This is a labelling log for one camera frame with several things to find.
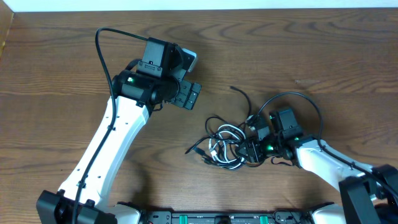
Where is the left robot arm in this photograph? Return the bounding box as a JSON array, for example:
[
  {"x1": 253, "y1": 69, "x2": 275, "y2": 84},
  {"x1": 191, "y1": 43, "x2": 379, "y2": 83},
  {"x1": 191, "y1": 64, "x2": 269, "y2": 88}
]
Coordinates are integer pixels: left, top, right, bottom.
[{"x1": 36, "y1": 38, "x2": 201, "y2": 223}]

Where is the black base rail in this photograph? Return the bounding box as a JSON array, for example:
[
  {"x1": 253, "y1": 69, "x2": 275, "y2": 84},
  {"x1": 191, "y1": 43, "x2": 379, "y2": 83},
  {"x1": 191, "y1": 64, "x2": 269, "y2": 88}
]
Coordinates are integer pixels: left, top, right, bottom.
[{"x1": 118, "y1": 202, "x2": 336, "y2": 224}]

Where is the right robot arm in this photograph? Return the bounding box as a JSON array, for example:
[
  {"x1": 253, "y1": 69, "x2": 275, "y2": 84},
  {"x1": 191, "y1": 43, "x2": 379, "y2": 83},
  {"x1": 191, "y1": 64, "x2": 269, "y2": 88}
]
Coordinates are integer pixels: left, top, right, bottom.
[{"x1": 235, "y1": 108, "x2": 397, "y2": 223}]

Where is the white cable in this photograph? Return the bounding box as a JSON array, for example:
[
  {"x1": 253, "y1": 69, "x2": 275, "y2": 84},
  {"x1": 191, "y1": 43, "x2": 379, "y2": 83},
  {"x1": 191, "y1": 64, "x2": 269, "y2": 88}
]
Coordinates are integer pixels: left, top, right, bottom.
[{"x1": 208, "y1": 123, "x2": 247, "y2": 165}]

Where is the black USB cable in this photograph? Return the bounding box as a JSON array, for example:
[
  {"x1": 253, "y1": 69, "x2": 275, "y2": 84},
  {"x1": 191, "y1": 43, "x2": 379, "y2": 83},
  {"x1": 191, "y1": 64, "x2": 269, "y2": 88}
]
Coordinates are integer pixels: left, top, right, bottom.
[{"x1": 185, "y1": 86, "x2": 293, "y2": 171}]

